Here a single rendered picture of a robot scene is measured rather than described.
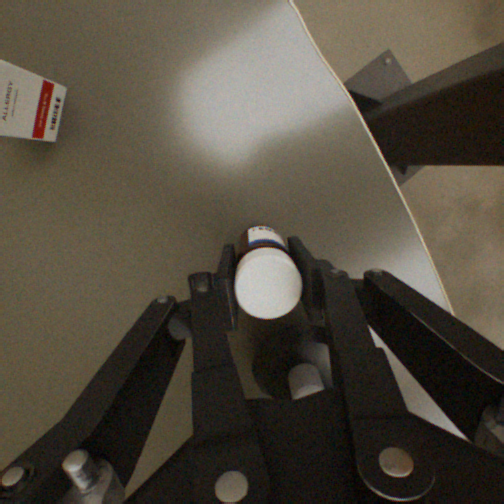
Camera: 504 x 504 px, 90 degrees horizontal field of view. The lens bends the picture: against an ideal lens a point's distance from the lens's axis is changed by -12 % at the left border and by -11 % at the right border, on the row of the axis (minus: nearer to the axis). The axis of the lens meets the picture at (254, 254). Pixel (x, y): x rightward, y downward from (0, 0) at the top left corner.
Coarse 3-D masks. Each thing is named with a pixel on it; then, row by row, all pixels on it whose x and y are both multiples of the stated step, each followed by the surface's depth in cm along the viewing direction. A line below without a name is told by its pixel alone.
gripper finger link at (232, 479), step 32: (192, 288) 14; (192, 320) 11; (224, 352) 9; (192, 384) 7; (224, 384) 7; (192, 416) 6; (224, 416) 6; (192, 448) 5; (224, 448) 5; (256, 448) 5; (224, 480) 4; (256, 480) 4
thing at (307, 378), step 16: (272, 336) 25; (288, 336) 25; (304, 336) 24; (320, 336) 25; (256, 352) 26; (272, 352) 24; (288, 352) 24; (304, 352) 24; (320, 352) 24; (256, 368) 26; (272, 368) 25; (288, 368) 25; (304, 368) 24; (320, 368) 25; (272, 384) 25; (288, 384) 25; (304, 384) 22; (320, 384) 22
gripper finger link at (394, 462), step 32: (352, 288) 12; (352, 320) 9; (352, 352) 7; (384, 352) 7; (352, 384) 6; (384, 384) 6; (352, 416) 5; (384, 416) 5; (352, 448) 5; (384, 448) 4; (416, 448) 4; (384, 480) 4; (416, 480) 4
